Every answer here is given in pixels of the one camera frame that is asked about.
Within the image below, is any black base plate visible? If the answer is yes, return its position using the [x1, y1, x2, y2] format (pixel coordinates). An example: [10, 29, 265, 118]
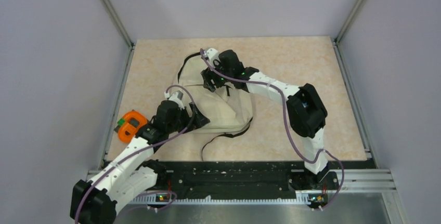
[142, 160, 339, 200]

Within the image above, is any orange tape dispenser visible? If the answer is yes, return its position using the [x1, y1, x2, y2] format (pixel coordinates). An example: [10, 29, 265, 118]
[114, 110, 148, 143]

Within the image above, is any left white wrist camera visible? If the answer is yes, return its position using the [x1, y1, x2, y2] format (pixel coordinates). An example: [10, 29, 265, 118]
[164, 90, 185, 109]

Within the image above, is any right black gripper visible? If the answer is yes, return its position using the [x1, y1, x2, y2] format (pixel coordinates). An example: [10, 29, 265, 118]
[201, 58, 233, 93]

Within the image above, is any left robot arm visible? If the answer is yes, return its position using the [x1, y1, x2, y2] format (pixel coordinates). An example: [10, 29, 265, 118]
[70, 100, 210, 223]

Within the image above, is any beige canvas backpack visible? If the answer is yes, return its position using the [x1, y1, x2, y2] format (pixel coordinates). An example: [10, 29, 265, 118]
[174, 53, 254, 161]

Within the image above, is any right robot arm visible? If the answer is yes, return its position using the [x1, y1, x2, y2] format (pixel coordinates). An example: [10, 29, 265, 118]
[200, 48, 328, 189]

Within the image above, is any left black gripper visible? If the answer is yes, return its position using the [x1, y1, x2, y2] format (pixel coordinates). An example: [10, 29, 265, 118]
[167, 101, 210, 134]

